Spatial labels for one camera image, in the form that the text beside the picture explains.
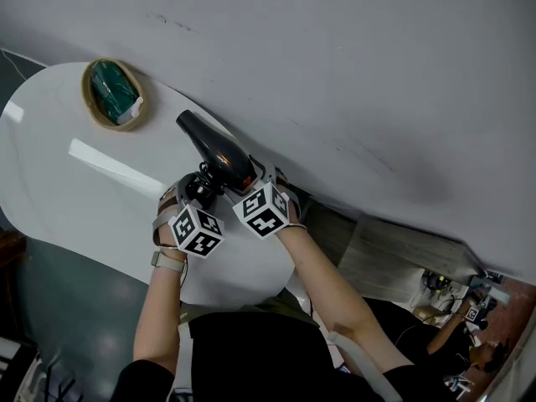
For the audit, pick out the black hair dryer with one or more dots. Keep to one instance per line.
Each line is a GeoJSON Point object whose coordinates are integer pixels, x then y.
{"type": "Point", "coordinates": [218, 153]}

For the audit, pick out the person's left hand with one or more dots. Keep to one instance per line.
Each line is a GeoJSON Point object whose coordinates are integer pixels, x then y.
{"type": "Point", "coordinates": [165, 220]}

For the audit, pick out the white oval table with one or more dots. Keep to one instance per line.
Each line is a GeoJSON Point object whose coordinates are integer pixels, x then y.
{"type": "Point", "coordinates": [84, 191]}

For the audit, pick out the grey wooden shelf unit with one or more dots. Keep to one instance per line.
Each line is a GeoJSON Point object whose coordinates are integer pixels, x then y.
{"type": "Point", "coordinates": [389, 258]}

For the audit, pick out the small white bottle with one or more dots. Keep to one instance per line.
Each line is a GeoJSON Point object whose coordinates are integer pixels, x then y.
{"type": "Point", "coordinates": [134, 109]}

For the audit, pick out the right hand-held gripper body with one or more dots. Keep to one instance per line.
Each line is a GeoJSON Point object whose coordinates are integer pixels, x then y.
{"type": "Point", "coordinates": [264, 209]}

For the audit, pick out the person's left forearm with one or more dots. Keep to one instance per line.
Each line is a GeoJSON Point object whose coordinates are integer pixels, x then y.
{"type": "Point", "coordinates": [161, 308]}

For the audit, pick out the round tan woven basket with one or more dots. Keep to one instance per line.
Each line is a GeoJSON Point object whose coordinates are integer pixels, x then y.
{"type": "Point", "coordinates": [90, 107]}

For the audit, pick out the person's black shirt torso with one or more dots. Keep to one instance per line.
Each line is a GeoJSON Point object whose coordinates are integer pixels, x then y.
{"type": "Point", "coordinates": [259, 358]}

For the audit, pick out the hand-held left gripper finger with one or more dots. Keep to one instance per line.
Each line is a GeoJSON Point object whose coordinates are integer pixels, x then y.
{"type": "Point", "coordinates": [184, 182]}

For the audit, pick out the green packet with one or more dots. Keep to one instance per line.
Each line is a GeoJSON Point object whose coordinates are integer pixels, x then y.
{"type": "Point", "coordinates": [111, 90]}

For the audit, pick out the grey metal box device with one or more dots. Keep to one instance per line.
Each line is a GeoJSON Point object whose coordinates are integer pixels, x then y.
{"type": "Point", "coordinates": [490, 289]}

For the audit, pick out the beige wrist watch band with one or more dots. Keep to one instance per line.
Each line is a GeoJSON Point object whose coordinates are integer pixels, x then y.
{"type": "Point", "coordinates": [167, 262]}

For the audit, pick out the dark brown wooden furniture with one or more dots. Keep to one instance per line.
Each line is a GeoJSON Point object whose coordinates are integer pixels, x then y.
{"type": "Point", "coordinates": [10, 245]}

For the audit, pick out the person's right forearm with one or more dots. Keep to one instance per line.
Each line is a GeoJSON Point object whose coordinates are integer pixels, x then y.
{"type": "Point", "coordinates": [335, 300]}

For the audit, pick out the person's right hand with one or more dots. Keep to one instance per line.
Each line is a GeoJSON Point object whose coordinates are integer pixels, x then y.
{"type": "Point", "coordinates": [293, 203]}

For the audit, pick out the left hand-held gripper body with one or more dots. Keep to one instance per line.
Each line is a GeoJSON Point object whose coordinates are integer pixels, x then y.
{"type": "Point", "coordinates": [197, 233]}

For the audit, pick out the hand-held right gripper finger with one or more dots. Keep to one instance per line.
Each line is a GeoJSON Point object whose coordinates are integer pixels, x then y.
{"type": "Point", "coordinates": [261, 168]}

